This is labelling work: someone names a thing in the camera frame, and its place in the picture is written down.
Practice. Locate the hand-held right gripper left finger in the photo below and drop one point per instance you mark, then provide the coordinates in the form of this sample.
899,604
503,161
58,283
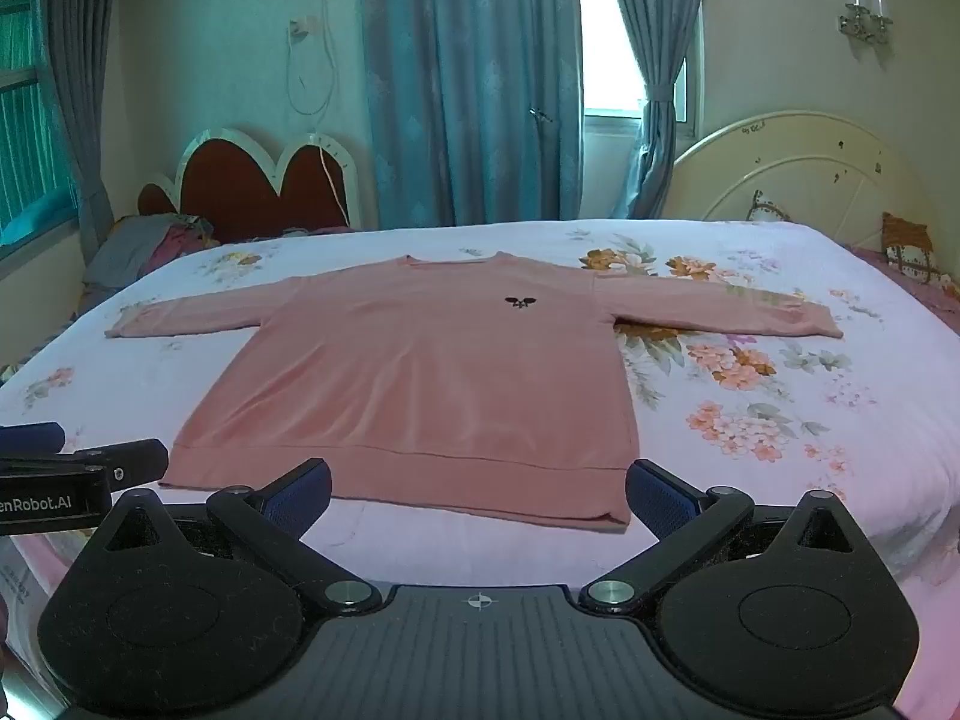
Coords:
300,501

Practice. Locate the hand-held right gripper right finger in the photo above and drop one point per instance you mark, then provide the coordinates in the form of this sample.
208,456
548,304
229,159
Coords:
658,501

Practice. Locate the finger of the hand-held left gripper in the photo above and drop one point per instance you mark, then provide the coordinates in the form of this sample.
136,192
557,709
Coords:
129,459
30,439

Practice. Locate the pink sweater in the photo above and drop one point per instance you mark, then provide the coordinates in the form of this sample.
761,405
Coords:
420,367

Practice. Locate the pink crumpled clothes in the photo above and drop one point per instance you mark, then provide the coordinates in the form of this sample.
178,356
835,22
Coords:
180,240

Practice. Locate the floral bed sheet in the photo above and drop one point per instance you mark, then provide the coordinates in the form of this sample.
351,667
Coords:
825,465

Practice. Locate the red heart-shaped headboard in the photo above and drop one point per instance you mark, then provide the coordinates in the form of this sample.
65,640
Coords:
247,195

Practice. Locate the green-tinted window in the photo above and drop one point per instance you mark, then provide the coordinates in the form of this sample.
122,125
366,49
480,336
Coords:
30,135

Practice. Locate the small floral pillow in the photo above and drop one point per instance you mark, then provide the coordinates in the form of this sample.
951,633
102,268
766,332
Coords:
769,208

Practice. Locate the brown patterned pillow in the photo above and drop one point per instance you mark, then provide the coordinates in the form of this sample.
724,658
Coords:
907,247

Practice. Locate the cream round headboard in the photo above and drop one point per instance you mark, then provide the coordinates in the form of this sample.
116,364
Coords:
810,165

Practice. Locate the grey curtain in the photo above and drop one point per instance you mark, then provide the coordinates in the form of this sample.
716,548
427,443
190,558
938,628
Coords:
75,52

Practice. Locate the wide blue curtain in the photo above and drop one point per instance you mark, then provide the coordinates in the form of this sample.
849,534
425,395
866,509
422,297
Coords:
465,90

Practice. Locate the tied blue curtain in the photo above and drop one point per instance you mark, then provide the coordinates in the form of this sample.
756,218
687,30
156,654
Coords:
660,37

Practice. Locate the wall power socket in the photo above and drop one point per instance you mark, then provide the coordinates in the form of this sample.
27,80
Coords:
300,28

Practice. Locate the glass wall lamp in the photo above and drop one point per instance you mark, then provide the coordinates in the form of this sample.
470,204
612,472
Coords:
866,11

